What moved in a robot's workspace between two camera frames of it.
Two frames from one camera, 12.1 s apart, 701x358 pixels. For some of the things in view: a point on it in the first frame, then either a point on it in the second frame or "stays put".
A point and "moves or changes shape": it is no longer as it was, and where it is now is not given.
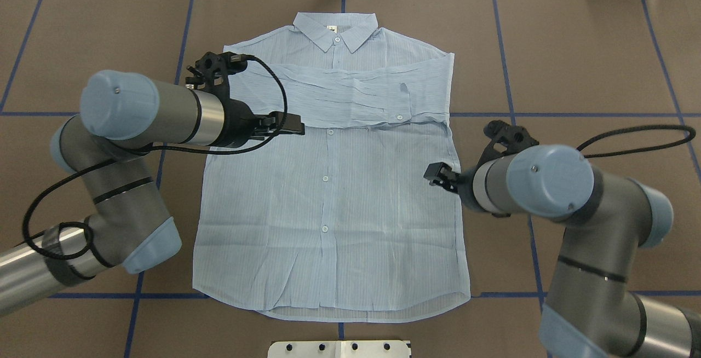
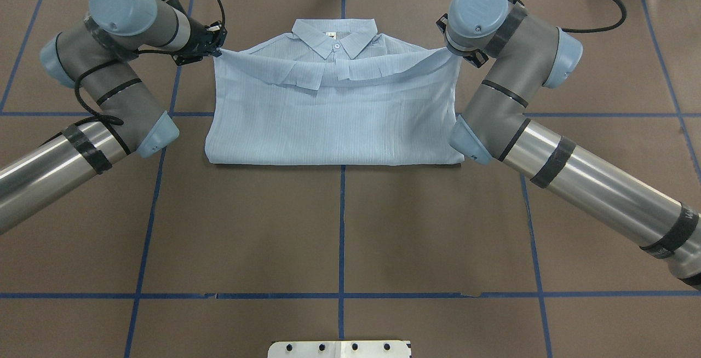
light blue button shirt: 339,224 moves or changes shape
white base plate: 345,349 stays put
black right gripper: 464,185 -> 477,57
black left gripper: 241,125 -> 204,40
